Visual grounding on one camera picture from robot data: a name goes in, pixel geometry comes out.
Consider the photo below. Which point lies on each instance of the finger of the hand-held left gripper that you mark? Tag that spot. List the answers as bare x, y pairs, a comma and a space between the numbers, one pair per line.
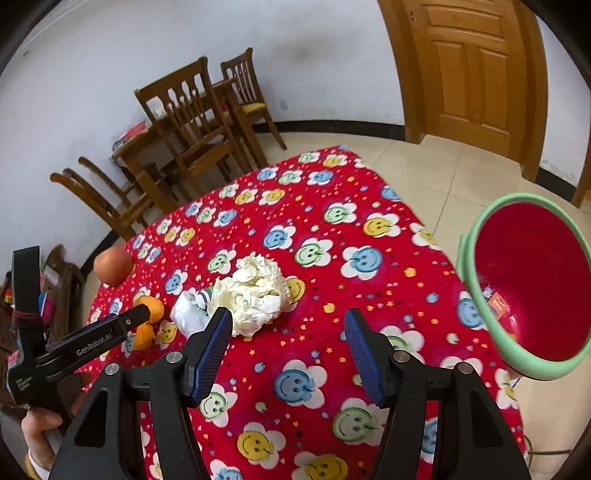
97, 339
27, 286

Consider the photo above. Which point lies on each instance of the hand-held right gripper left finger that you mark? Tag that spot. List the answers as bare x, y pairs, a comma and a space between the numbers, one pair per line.
214, 350

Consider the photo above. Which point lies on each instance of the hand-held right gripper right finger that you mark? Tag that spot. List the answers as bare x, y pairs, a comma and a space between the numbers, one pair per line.
364, 350

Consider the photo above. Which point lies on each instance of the cream paper ball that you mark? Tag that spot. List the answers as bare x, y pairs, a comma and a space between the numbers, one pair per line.
251, 295

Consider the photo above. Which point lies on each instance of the orange cardboard box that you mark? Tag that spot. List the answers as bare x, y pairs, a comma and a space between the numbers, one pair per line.
497, 304

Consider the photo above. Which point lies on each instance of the red basin with green rim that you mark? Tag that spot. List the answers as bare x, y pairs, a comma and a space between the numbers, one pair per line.
535, 286

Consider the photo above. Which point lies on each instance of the person's left forearm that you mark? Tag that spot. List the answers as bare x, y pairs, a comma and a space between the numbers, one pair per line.
37, 468

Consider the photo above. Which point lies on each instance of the person's left hand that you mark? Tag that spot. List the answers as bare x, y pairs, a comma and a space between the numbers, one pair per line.
39, 431

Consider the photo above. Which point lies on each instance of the dark wooden chair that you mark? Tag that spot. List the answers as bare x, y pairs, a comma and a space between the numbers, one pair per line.
62, 286

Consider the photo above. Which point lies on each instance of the white plastic wrapper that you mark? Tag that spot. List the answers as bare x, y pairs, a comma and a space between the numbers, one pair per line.
187, 314

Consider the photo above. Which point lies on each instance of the orange tangerine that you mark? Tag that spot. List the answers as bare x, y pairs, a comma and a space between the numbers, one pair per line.
144, 336
152, 307

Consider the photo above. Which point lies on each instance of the red apple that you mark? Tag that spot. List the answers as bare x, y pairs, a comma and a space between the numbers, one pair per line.
113, 266

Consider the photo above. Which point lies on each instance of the red smiley flower tablecloth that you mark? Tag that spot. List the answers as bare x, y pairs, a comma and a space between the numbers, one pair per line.
323, 277

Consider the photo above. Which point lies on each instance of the curved back wooden chair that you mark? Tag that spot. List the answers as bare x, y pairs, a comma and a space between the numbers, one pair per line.
97, 203
115, 184

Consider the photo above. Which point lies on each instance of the wooden dining table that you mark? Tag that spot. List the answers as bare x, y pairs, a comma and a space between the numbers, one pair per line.
147, 157

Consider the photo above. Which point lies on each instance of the red items on dining table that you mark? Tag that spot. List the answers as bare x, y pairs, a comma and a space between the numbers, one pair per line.
131, 131

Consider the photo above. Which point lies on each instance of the large wooden chair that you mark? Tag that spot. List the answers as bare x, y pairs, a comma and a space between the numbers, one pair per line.
194, 124

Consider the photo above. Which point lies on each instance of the wooden chair with yellow cushion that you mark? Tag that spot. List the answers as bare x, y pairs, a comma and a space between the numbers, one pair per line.
247, 92

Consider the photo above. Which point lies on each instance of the wooden door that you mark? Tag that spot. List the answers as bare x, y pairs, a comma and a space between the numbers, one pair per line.
466, 69

